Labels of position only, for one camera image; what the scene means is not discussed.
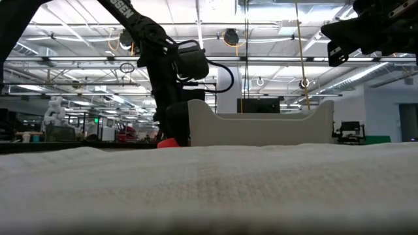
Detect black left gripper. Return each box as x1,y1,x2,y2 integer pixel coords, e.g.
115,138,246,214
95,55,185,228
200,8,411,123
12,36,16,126
145,61,206,147

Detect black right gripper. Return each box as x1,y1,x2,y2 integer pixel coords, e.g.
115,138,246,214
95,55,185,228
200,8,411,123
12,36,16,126
321,0,418,68

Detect red tomato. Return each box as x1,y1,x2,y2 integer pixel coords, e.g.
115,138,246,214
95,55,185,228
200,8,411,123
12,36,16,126
157,137,180,149

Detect red cart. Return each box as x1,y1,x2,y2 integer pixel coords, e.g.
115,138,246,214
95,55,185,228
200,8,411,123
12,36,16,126
116,125,138,143

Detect white pillar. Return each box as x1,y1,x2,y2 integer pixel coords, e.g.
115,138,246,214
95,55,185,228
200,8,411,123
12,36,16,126
216,67,243,115

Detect white checked cloth towel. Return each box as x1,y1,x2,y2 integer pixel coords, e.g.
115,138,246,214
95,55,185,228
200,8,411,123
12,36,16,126
0,142,418,235

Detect black standing desk workstation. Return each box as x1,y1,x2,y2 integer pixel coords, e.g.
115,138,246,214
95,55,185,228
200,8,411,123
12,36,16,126
332,110,367,145

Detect black monitor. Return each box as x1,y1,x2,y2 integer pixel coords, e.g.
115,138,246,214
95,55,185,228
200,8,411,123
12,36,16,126
236,97,281,115

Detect white plastic bin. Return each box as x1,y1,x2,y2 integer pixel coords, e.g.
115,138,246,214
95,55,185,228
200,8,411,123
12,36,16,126
187,99,335,148

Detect green board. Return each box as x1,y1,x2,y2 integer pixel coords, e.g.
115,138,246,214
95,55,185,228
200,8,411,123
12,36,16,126
364,135,392,146

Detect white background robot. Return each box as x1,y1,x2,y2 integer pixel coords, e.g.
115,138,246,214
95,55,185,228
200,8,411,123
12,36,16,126
43,96,67,127

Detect yellow hanging cable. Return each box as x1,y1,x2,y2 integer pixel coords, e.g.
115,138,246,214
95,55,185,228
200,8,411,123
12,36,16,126
295,0,311,110

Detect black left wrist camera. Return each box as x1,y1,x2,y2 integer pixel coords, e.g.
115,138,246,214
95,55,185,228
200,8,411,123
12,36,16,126
177,40,210,82

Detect black left camera cable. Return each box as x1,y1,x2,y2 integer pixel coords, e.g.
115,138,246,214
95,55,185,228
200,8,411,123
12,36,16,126
176,39,235,95

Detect black ceiling cable reel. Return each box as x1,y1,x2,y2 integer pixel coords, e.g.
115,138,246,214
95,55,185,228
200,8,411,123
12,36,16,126
222,28,241,47
118,28,142,56

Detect black table frame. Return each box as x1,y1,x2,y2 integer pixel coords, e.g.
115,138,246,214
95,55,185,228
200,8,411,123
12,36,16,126
0,140,159,155

